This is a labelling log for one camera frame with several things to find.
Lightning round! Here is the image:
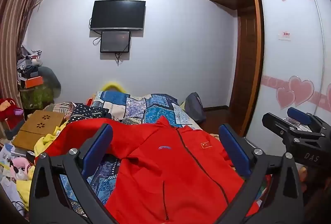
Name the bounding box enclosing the red plush toy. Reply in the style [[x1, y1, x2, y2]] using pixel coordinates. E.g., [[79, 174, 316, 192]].
[[0, 97, 24, 122]]

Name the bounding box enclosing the brown striped curtain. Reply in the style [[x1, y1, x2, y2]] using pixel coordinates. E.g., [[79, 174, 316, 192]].
[[0, 0, 49, 102]]

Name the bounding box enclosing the red label sticker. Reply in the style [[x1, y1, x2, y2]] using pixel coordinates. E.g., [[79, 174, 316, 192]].
[[278, 30, 292, 41]]

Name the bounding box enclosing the pink soft toy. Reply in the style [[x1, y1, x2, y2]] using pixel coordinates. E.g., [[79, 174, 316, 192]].
[[10, 156, 36, 173]]

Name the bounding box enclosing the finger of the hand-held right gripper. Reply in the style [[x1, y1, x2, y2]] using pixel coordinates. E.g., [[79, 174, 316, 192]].
[[287, 107, 327, 134], [262, 112, 324, 142]]

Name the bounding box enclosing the white plastic bag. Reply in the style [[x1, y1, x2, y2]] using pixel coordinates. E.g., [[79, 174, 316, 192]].
[[0, 175, 24, 215]]

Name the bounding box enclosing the pile of clutter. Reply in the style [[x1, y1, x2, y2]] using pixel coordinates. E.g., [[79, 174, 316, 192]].
[[16, 45, 43, 83]]

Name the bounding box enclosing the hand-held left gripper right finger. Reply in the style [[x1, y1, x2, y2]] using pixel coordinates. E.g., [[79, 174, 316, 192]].
[[218, 123, 305, 224]]

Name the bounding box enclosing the grey backpack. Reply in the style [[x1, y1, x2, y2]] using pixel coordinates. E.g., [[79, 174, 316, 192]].
[[185, 92, 207, 123]]

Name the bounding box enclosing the yellow cloth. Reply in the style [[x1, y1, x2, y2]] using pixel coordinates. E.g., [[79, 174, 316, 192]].
[[16, 121, 68, 212]]

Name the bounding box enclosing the black television cable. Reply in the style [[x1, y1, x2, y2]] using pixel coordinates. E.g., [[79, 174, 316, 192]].
[[90, 17, 103, 47]]

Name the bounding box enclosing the small black wall monitor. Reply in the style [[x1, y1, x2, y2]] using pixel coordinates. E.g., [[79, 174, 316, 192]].
[[100, 30, 131, 53]]

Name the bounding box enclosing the black wall television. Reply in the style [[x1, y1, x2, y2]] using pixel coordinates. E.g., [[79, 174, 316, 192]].
[[90, 0, 146, 31]]

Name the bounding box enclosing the yellow pillow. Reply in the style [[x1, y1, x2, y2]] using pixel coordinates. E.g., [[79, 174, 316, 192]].
[[101, 81, 129, 93]]

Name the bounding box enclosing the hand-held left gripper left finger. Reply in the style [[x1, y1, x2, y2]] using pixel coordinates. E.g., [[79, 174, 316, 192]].
[[28, 123, 118, 224]]

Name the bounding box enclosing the blue patchwork bedspread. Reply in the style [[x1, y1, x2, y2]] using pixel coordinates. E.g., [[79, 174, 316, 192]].
[[58, 90, 272, 215]]

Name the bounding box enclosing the dark blue patterned garment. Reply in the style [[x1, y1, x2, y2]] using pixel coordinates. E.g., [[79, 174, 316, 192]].
[[68, 104, 112, 124]]

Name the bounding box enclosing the orange box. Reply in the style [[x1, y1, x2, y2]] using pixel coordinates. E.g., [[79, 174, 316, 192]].
[[24, 76, 44, 89]]

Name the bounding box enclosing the dark green garment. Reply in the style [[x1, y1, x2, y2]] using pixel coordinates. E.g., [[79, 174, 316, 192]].
[[38, 66, 62, 104]]

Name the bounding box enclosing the person's right hand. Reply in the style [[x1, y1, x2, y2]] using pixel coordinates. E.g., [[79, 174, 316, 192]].
[[297, 166, 311, 191]]

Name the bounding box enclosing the red zip jacket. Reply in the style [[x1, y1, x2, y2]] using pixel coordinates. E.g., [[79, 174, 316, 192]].
[[36, 116, 272, 224]]

